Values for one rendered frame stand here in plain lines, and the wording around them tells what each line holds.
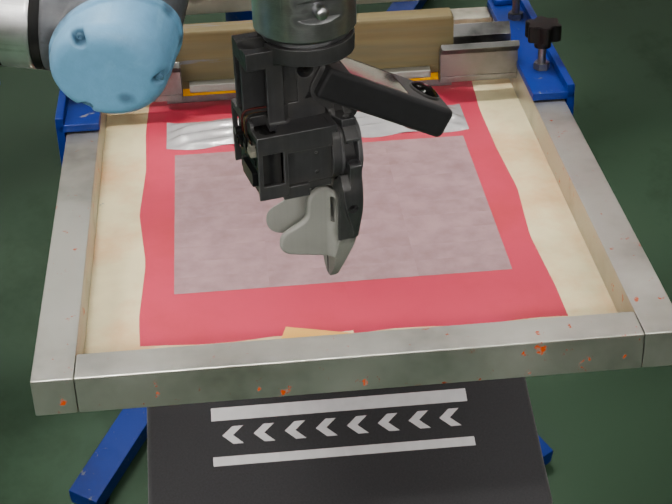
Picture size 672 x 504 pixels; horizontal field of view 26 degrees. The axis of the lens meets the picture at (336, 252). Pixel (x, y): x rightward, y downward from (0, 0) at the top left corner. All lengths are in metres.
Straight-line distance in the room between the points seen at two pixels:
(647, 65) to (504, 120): 1.84
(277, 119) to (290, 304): 0.39
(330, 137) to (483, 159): 0.63
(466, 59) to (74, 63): 0.96
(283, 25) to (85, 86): 0.17
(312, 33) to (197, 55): 0.77
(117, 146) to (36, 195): 1.54
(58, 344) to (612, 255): 0.54
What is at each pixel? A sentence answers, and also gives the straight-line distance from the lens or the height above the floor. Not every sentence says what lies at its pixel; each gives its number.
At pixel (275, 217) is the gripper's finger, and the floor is 1.51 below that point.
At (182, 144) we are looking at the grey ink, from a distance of 1.73.
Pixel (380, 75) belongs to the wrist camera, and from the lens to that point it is 1.10.
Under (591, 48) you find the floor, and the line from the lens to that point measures 3.61.
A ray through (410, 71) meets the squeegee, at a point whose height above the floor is 1.15.
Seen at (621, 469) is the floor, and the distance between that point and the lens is 2.84.
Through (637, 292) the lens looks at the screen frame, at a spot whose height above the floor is 1.30.
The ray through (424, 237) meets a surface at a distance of 1.53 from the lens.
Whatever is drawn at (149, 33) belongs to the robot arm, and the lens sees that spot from 0.89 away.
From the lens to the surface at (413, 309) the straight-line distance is 1.41.
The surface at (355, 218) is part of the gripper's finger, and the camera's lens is 1.10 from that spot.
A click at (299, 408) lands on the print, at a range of 1.71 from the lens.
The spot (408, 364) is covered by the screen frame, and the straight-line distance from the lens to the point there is 1.30.
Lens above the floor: 2.36
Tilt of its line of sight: 49 degrees down
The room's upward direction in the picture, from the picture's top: straight up
